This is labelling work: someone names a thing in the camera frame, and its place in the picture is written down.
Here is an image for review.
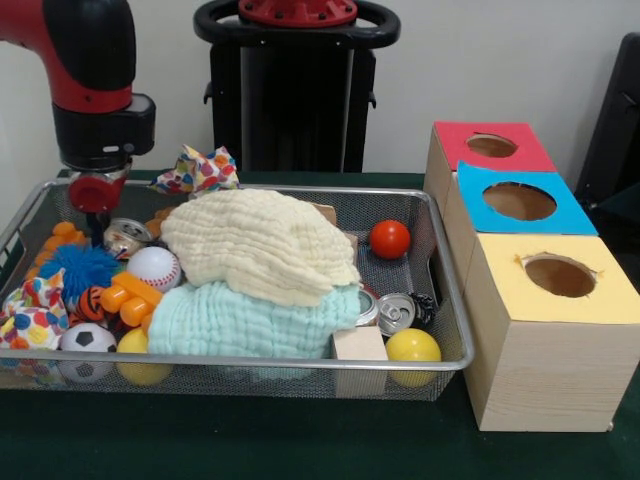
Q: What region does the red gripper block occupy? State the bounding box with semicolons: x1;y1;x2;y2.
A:
67;172;128;247

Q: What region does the crushed silver can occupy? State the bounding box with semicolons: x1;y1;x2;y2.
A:
103;217;153;260

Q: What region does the colourful polka-dot cloth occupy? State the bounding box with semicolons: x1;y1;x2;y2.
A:
150;145;241;195

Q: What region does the pale yellow muslin cloth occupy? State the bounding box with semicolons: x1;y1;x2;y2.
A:
160;188;363;309

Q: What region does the clear mesh bin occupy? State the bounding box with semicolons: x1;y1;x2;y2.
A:
0;178;474;403

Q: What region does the wooden box with three holes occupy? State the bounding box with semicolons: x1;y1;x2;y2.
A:
422;121;640;433

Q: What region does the blue spiky rubber ball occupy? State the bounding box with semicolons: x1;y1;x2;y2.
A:
38;243;121;301

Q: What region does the white baseball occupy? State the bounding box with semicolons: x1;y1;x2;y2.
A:
126;246;183;293

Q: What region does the black and white soccer ball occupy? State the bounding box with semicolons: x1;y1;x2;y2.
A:
57;322;117;385

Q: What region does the mint green muslin cloth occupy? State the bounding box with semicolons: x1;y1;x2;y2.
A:
148;282;363;361

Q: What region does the small wooden cube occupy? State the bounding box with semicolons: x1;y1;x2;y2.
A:
332;326;389;363

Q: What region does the red ball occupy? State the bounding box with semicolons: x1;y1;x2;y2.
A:
370;219;412;260

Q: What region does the black soda can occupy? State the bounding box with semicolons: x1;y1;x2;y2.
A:
377;291;438;336

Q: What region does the yellow smiley ball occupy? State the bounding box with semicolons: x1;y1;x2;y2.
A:
386;328;442;389

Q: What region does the black chair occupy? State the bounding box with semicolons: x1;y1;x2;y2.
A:
575;33;640;251

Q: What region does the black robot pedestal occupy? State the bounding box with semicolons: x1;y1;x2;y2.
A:
193;0;401;173

